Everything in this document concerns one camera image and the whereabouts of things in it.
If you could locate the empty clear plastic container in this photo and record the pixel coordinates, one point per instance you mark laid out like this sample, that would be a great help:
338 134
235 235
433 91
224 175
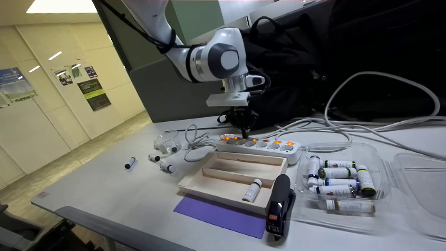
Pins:
420 190

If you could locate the black and green wall poster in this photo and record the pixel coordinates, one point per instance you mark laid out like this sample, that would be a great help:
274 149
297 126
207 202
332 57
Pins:
94 94

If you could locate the white bottle with black cap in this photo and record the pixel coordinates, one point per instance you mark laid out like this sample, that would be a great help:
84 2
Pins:
350 207
335 190
342 183
339 163
314 166
335 172

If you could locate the ceiling light panel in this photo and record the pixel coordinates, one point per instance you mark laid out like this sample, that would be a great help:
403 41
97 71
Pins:
63 6

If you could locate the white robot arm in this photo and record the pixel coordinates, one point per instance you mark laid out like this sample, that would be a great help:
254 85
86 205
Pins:
210 57

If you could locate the light wooden tray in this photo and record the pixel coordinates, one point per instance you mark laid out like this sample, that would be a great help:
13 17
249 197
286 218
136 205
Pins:
232 189

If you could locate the black stapler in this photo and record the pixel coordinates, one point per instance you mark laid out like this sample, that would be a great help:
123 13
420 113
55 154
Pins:
281 204

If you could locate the clear plastic clamshell container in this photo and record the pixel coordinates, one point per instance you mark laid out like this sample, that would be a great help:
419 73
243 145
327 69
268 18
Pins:
385 204

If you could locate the black bag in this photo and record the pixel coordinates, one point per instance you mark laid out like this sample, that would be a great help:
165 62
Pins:
353 46

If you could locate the blue wall poster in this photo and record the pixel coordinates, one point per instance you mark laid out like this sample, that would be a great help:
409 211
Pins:
16 84

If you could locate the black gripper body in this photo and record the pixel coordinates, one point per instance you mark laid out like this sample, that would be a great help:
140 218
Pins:
239 116

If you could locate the small clear plastic packaging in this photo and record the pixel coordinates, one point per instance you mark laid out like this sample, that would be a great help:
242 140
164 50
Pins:
162 138

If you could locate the white power strip orange switches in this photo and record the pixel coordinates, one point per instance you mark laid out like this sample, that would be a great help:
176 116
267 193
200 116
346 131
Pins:
274 148

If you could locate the dark grey chair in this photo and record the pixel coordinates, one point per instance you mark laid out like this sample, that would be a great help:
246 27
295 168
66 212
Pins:
33 232

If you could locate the white bottle with dark band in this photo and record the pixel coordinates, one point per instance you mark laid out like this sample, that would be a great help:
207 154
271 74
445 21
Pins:
253 190

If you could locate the grey partition panel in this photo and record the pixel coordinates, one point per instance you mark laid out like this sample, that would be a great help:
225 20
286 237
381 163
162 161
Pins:
158 92

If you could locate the small black-capped vial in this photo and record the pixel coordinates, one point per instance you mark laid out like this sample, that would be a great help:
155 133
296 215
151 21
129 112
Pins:
130 162

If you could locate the small wall notice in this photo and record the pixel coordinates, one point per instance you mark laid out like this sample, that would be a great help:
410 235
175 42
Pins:
76 70
63 77
91 71

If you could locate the white vial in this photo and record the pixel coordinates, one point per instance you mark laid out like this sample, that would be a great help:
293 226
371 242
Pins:
154 158
172 148
166 166

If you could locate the white bottle with green band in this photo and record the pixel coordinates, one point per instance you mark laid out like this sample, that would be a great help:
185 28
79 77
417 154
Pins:
366 182

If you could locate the purple paper sheet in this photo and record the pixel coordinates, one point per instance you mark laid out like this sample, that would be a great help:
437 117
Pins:
218 216

